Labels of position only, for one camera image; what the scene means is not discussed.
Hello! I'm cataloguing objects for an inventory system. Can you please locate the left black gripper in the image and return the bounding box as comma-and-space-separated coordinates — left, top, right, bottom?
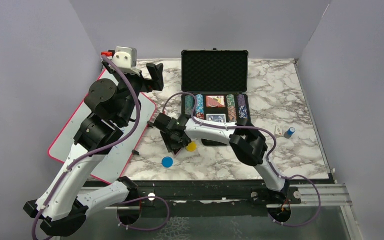
103, 61, 163, 125

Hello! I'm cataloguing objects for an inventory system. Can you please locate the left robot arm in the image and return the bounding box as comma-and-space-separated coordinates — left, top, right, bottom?
23, 59, 164, 239

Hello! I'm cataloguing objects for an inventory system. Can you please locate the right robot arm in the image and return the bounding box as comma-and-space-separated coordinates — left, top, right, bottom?
150, 113, 290, 204

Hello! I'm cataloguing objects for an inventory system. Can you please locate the black poker set case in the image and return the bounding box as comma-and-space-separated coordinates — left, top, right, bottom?
181, 48, 252, 123

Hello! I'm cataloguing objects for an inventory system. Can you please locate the red triangle card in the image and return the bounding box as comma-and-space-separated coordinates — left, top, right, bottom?
173, 150, 181, 157

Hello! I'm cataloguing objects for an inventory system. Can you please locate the yellow round dealer button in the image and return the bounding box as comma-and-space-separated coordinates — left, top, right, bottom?
185, 141, 197, 152

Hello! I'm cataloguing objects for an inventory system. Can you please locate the black board clip upper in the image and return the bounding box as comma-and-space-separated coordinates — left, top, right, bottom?
147, 121, 154, 128

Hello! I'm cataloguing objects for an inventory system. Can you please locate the black board clip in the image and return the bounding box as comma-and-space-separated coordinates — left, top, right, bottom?
147, 121, 154, 128
132, 150, 140, 156

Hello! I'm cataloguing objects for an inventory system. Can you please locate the blue round button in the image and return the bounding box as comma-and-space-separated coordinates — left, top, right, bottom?
161, 156, 174, 168

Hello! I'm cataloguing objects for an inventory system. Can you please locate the dark green chip row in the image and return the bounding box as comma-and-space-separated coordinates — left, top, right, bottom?
184, 95, 194, 115

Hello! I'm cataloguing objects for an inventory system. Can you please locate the blue red chip row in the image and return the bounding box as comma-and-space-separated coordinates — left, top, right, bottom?
195, 94, 205, 120

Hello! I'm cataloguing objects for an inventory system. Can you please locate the black board clip lower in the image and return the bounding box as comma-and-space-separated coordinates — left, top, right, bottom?
132, 150, 140, 156

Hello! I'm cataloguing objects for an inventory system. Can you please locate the blue card deck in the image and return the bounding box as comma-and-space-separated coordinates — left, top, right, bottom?
206, 114, 227, 123

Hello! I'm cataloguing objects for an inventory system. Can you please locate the red card deck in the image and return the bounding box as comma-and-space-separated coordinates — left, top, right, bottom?
205, 95, 226, 108

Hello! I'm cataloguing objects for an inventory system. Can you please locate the green orange chip row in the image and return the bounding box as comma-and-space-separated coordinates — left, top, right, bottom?
226, 94, 238, 123

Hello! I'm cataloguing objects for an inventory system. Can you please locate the white board red edge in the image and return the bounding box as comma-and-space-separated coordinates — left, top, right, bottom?
47, 93, 157, 184

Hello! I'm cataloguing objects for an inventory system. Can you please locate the purple blue chip row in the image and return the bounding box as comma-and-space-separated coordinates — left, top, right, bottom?
237, 94, 249, 119

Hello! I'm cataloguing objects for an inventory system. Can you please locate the small white playing card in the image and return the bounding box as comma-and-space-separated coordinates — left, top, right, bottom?
275, 125, 284, 136

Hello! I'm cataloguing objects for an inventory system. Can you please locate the blue cylinder cap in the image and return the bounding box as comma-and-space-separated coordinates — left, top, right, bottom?
283, 127, 296, 139

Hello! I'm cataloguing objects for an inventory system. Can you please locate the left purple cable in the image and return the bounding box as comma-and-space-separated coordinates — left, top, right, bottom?
31, 51, 142, 240

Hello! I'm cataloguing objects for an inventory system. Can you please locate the purple cable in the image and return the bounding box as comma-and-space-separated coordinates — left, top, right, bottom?
31, 51, 142, 240
162, 92, 323, 229

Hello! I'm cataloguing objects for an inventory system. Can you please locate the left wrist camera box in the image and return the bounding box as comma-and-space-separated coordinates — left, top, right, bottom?
112, 46, 140, 76

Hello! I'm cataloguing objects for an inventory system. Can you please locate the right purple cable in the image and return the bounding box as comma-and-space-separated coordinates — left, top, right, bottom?
162, 92, 323, 229

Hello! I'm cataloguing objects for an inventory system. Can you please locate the black mounting rail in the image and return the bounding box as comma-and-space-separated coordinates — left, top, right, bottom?
104, 178, 311, 223

